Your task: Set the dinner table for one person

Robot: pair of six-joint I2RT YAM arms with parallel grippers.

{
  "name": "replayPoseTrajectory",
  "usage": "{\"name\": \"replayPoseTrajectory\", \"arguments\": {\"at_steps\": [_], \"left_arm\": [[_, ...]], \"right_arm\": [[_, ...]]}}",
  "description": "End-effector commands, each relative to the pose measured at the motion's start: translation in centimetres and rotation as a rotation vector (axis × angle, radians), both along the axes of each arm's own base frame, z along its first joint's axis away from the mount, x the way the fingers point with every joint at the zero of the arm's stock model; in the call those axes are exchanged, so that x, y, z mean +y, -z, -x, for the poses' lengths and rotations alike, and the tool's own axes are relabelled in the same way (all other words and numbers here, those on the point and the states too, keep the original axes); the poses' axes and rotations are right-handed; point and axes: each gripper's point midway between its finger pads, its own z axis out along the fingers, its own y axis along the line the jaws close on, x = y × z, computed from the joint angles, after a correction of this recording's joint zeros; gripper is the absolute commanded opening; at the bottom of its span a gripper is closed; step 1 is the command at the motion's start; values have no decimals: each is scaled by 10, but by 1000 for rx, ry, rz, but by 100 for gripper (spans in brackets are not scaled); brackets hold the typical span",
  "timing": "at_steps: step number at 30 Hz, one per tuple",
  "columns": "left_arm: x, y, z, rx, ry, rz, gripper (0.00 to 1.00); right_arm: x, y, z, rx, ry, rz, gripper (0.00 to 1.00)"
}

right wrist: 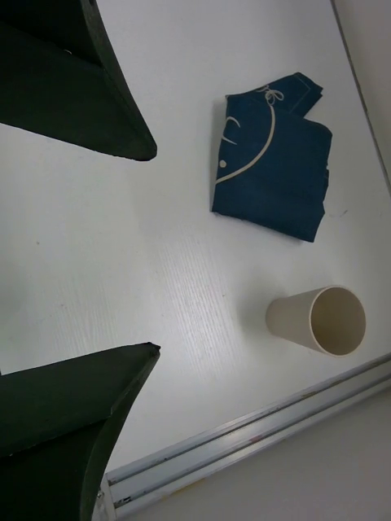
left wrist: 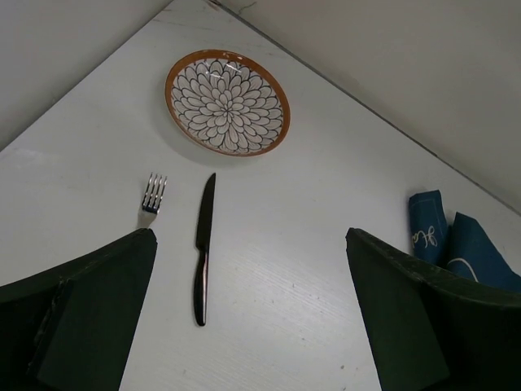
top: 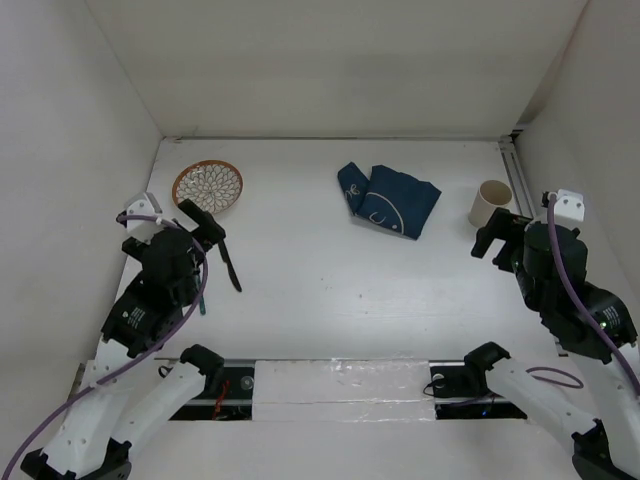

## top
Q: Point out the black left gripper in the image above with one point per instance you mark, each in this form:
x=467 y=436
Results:
x=208 y=232

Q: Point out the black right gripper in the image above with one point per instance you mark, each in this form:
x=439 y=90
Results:
x=503 y=223

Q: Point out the dark blue cloth napkin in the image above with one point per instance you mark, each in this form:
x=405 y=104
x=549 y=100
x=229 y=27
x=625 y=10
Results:
x=389 y=199

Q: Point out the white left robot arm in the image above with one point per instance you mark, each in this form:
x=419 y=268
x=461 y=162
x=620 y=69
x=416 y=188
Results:
x=92 y=435

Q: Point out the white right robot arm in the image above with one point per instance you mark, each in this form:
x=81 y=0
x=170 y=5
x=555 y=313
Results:
x=593 y=326

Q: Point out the beige paper cup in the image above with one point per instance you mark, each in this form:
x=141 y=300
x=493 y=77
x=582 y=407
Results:
x=491 y=194

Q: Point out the floral plate with orange rim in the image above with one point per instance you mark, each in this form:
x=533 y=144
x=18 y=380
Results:
x=213 y=185

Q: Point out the black table knife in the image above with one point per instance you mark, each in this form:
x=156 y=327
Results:
x=225 y=256

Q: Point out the white foam block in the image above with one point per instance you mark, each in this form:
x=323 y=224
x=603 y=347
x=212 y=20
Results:
x=346 y=391

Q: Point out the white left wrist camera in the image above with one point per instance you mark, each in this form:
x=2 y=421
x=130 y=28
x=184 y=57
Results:
x=144 y=204

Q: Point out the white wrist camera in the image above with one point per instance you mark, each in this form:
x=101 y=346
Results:
x=144 y=204
x=567 y=207

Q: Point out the aluminium rail right side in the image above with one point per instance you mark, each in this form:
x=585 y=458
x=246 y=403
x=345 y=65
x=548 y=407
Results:
x=515 y=173

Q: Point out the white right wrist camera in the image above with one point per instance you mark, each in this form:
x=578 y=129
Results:
x=567 y=207

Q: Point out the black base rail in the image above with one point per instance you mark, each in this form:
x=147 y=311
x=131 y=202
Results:
x=232 y=401

